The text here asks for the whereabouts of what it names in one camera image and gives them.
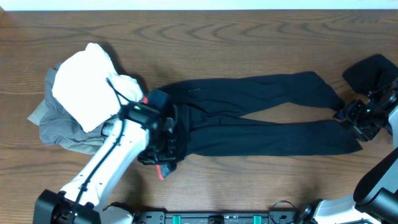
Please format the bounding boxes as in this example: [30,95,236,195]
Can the black garment at right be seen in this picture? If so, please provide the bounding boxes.
[343,54,397,95]

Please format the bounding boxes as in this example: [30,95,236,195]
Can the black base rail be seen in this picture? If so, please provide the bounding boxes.
[101,210,296,224]

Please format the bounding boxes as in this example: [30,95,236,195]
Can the black leggings with red waistband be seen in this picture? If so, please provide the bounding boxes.
[141,70,364,181]

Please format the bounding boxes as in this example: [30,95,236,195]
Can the grey crumpled garment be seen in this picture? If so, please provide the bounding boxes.
[27,63,118,154]

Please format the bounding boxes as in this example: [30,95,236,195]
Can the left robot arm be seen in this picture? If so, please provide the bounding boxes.
[33,103,178,223]

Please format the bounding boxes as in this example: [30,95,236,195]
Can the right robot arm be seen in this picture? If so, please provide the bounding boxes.
[294,88,397,223]

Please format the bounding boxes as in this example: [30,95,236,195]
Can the white crumpled garment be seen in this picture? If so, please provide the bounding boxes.
[52,43,144,133]

